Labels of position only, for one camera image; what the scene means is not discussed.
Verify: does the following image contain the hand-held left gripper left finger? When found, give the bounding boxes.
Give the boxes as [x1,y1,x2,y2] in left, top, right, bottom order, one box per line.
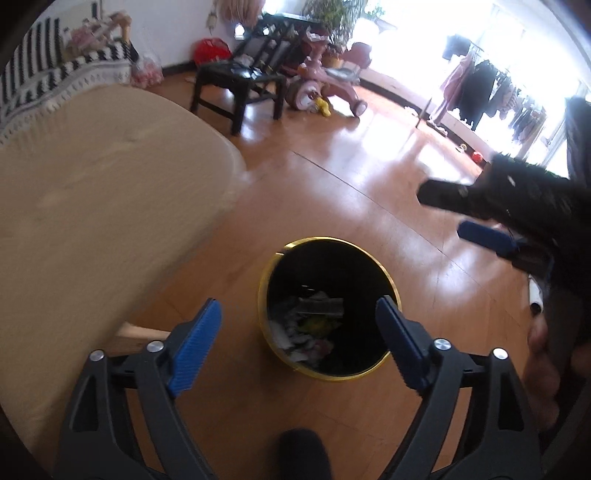
[54,298,223,480]

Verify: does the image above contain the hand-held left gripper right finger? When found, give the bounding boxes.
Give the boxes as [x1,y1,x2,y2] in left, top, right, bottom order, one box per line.
[375,295,542,480]

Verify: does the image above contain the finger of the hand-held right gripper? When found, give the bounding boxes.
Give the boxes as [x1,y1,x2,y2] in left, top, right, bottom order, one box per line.
[457,220,527,260]
[416,179,492,217]

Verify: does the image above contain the black gold-rimmed trash bin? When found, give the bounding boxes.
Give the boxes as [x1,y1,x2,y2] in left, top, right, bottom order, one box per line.
[257,237,402,382]

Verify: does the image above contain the person's right hand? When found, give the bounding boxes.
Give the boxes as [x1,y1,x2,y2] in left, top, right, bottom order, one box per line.
[527,318,563,432]

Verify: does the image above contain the white paper roll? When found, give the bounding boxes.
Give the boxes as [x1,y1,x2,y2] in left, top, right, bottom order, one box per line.
[527,274,543,317]

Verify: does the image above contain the clothes rack with garments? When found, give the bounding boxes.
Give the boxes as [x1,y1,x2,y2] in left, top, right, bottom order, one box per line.
[418,32,566,146]

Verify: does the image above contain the person's black shoe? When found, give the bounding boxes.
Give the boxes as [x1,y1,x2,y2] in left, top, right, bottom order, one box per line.
[278,428,334,480]

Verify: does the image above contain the pink toy tricycle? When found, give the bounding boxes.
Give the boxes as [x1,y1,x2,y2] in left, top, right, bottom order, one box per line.
[284,37,369,118]

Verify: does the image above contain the green potted plant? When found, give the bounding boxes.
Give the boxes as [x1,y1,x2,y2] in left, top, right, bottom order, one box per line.
[302,0,386,54]

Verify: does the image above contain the black wooden chair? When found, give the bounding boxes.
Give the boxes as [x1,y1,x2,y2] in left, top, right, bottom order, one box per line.
[190,13,319,136]

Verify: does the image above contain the red plastic bag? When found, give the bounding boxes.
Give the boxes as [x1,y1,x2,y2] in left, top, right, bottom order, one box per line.
[193,38,232,68]

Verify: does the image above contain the beige checked curtain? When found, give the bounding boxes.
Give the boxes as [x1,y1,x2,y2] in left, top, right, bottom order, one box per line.
[217,0,264,28]

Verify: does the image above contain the pink plastic bag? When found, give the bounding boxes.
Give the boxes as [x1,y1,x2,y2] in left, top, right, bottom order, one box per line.
[130,54,163,88]

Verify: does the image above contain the black white striped blanket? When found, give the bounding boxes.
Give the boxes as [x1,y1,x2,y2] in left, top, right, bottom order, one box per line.
[0,2,132,146]

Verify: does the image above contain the wooden sofa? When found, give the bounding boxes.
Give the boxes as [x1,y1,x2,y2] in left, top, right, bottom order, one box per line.
[104,13,139,63]

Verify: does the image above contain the pink patterned cushion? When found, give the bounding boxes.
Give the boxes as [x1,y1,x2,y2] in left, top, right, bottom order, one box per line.
[62,14,121,58]

